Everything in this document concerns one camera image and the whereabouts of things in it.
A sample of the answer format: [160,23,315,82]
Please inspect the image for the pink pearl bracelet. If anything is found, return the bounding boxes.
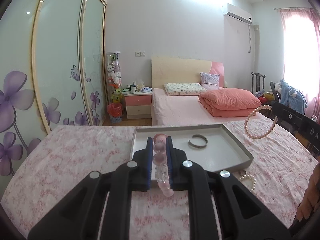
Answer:
[243,104,279,139]

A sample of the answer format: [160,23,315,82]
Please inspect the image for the white pearl necklace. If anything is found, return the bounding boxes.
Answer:
[237,169,256,194]

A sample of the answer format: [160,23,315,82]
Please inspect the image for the grey metal cuff bangle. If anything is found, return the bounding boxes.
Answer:
[188,134,208,149]

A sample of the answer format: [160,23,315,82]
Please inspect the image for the pink quartz bead bracelet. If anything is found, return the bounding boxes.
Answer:
[152,133,174,197]

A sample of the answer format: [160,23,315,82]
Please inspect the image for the person's right hand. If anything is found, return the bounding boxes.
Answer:
[296,164,319,221]

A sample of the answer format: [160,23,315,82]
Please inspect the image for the blue plush garment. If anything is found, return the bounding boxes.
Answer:
[275,79,308,115]

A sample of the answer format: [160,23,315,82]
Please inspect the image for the pink floral bedsheet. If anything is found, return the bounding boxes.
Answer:
[1,121,317,239]

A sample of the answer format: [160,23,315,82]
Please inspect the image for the dark wooden chair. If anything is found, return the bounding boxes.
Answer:
[251,72,266,94]

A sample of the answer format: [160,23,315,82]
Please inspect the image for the grey cardboard tray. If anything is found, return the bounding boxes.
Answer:
[130,123,254,172]

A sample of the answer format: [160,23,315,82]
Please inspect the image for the folded coral duvet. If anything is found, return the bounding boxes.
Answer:
[199,88,261,118]

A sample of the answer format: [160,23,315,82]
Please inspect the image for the pink curtain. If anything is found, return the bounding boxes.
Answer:
[279,8,319,119]

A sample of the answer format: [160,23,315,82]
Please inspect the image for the small lilac pillow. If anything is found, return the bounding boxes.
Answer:
[200,72,220,90]

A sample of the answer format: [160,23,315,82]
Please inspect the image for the red waste basket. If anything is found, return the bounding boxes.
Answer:
[107,103,123,124]

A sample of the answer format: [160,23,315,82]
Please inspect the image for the pink bedside cabinet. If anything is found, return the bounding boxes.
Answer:
[124,92,152,119]

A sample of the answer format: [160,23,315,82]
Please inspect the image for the plush toy display tube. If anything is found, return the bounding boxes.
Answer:
[106,51,122,103]

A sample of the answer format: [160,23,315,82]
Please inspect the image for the pink mattress bed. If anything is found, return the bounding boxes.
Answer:
[152,88,247,126]

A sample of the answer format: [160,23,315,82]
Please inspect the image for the floral white pillow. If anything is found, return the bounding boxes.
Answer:
[164,83,207,96]

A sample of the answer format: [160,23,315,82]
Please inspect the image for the beige pink headboard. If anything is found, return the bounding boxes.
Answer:
[151,56,225,88]

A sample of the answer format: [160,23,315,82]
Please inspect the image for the sliding glass flower wardrobe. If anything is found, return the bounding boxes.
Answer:
[1,0,106,178]

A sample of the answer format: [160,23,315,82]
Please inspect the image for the white wall air conditioner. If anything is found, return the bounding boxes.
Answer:
[223,3,253,25]

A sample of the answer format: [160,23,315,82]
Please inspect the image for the wall switch plate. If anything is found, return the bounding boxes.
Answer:
[135,51,145,57]

